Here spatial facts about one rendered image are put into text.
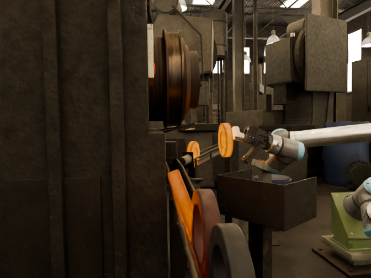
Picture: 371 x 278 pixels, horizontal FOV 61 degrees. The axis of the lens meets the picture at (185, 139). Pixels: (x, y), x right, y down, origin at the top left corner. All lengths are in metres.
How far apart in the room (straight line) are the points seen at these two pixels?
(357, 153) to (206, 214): 4.25
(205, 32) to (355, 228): 3.04
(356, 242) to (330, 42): 3.60
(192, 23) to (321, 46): 1.92
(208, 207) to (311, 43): 4.47
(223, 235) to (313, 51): 4.61
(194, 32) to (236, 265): 4.03
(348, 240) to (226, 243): 1.76
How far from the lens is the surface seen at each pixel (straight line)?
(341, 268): 2.23
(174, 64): 1.35
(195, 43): 4.32
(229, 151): 1.37
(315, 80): 4.95
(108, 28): 1.09
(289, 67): 5.07
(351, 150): 4.75
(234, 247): 0.46
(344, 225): 2.21
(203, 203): 0.62
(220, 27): 10.63
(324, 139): 1.63
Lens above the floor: 0.91
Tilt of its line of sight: 3 degrees down
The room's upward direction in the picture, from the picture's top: 1 degrees counter-clockwise
